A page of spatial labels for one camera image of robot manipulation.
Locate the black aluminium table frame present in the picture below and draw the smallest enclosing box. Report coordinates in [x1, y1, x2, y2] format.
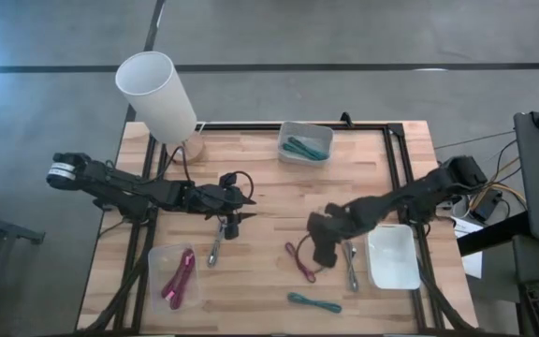
[81, 122, 481, 336]

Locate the silver metal tool left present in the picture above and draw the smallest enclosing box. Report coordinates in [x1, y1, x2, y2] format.
[206, 218, 227, 269]

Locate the teal braided USB cable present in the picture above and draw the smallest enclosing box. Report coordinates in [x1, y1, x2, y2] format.
[286, 291, 343, 315]
[282, 135, 329, 162]

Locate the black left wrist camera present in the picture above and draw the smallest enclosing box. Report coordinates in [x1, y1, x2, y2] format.
[224, 218, 241, 241]

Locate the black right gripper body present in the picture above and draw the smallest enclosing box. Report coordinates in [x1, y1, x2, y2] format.
[306, 200, 359, 269]

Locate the grey braided USB cable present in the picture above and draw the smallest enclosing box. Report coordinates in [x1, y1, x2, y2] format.
[342, 240, 360, 293]

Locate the round wooden lamp base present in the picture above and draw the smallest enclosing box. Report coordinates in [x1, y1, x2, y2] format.
[166, 133, 207, 165]

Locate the magenta braided USB cable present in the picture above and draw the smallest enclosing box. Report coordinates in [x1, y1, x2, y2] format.
[160, 247, 197, 311]
[284, 233, 320, 285]

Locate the black power supply box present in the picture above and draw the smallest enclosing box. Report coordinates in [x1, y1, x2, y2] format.
[469, 189, 503, 224]

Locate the plain white plastic bin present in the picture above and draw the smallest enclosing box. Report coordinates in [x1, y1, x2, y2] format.
[365, 223, 423, 291]

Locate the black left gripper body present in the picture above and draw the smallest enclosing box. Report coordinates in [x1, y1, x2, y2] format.
[184, 171, 245, 221]

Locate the yellow and black cable bundle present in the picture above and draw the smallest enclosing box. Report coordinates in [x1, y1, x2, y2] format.
[465, 139, 528, 212]

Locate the white cylindrical lamp shade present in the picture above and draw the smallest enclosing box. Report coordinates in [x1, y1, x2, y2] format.
[114, 50, 198, 145]

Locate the clear plastic bin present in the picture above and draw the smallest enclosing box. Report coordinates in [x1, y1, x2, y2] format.
[146, 242, 204, 315]

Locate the white bin with handle cutouts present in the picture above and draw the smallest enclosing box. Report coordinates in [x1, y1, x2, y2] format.
[277, 120, 335, 167]

